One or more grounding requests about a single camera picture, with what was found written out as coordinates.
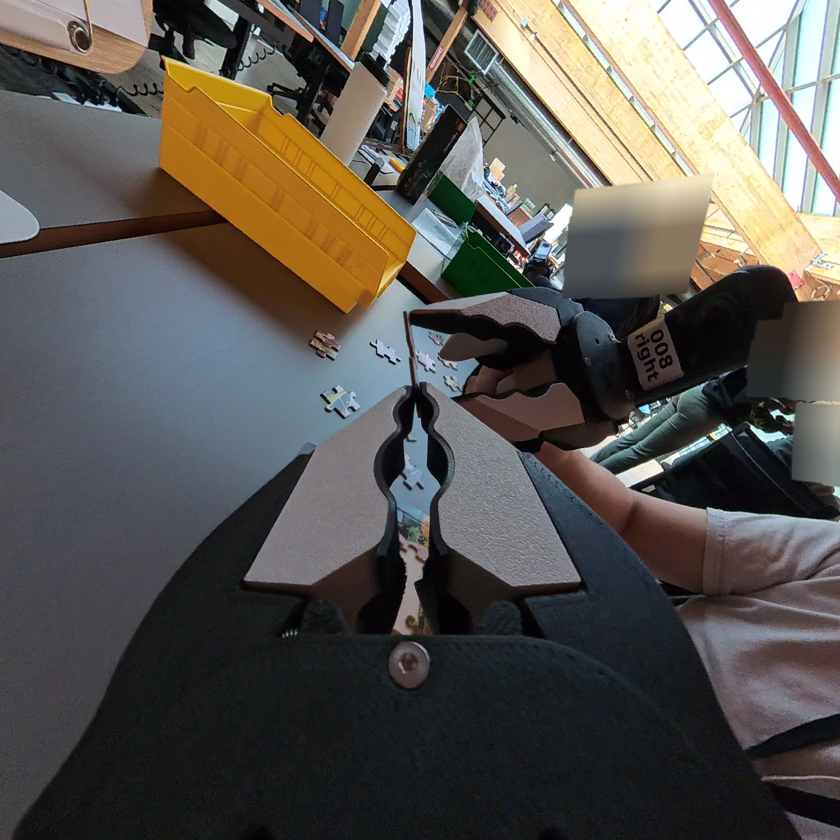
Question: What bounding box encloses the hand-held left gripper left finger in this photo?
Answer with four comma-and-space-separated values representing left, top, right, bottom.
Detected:
244, 387, 421, 634

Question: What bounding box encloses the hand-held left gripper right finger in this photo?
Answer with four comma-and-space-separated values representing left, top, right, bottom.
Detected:
410, 382, 581, 634

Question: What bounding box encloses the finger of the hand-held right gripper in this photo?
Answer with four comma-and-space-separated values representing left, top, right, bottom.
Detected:
406, 292, 564, 363
456, 382, 586, 455

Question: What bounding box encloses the partly assembled jigsaw puzzle board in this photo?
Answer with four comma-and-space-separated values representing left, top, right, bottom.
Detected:
392, 505, 435, 636

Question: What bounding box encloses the brown-backed jigsaw piece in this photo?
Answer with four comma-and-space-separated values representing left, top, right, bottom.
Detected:
403, 311, 422, 398

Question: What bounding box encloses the group of puzzle pieces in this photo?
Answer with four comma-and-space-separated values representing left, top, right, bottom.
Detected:
310, 330, 463, 490

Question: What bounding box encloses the person's right hand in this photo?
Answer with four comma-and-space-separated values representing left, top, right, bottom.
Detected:
469, 364, 526, 398

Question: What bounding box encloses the large green plastic bin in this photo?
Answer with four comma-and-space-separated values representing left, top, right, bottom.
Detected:
441, 226, 534, 299

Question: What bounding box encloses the small green plastic bin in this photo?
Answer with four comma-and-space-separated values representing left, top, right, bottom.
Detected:
428, 174, 478, 225

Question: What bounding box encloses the clear plastic bag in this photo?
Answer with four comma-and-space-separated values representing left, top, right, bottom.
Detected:
438, 118, 487, 201

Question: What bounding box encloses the black cardboard box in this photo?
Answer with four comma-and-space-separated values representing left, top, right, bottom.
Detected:
395, 105, 475, 206

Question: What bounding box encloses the red ceiling pipe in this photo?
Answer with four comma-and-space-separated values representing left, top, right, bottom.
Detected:
712, 0, 840, 198

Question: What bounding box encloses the white water bottle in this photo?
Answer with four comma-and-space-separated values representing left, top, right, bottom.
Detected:
320, 56, 389, 166

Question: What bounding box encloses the yellow plastic bin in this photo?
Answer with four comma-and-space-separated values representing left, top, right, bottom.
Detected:
159, 58, 417, 314

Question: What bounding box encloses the wooden board with white sheet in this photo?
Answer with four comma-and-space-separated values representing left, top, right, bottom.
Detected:
402, 0, 429, 151

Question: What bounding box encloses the glass skylight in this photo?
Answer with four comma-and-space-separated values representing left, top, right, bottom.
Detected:
656, 0, 840, 217

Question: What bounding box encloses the person's white shirt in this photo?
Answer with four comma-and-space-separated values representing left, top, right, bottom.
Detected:
676, 508, 840, 840

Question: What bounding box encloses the wooden board with instruction sheet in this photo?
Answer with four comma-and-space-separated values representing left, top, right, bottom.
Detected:
0, 0, 155, 74

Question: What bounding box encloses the black harness strap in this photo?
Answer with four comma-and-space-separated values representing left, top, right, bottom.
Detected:
745, 712, 840, 761
764, 781, 840, 828

